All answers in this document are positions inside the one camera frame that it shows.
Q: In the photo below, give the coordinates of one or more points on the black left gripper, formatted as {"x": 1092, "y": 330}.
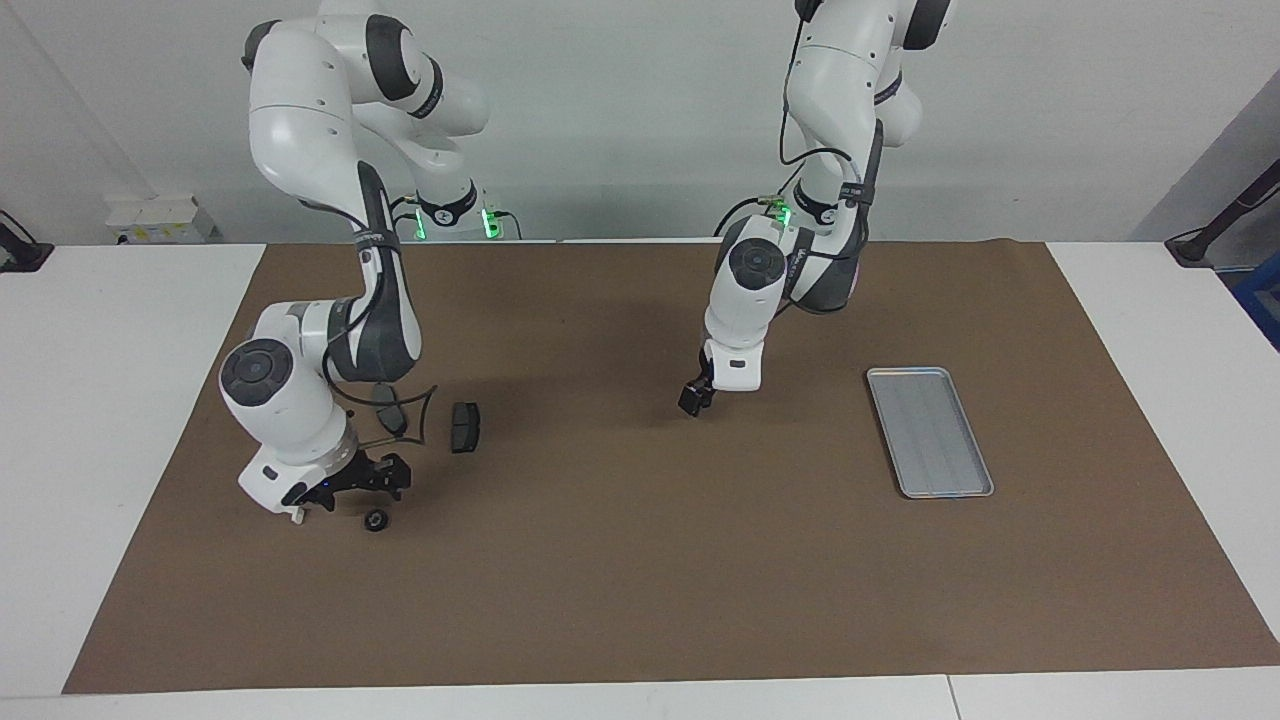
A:
{"x": 702, "y": 385}

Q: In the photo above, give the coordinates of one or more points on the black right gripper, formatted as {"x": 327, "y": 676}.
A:
{"x": 365, "y": 470}

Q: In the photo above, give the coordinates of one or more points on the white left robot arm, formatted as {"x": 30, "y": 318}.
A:
{"x": 830, "y": 70}

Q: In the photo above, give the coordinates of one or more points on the silver metal tray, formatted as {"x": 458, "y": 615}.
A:
{"x": 930, "y": 430}

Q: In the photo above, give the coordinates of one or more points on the large black bearing gear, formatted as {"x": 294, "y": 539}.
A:
{"x": 371, "y": 523}

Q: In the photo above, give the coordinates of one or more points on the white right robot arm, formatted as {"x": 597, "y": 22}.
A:
{"x": 300, "y": 110}

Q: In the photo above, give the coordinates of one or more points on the dark rectangular brake pad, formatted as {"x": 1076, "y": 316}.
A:
{"x": 465, "y": 428}

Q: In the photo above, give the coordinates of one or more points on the dark curved brake pad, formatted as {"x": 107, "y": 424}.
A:
{"x": 392, "y": 418}

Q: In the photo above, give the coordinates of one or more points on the black table clamp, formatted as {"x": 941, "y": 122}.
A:
{"x": 20, "y": 255}

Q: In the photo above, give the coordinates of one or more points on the brown table mat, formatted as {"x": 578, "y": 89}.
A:
{"x": 640, "y": 560}

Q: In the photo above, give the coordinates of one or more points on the white power strip box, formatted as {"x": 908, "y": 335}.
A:
{"x": 150, "y": 220}

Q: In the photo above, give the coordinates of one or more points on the blue crate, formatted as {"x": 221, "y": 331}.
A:
{"x": 1262, "y": 300}

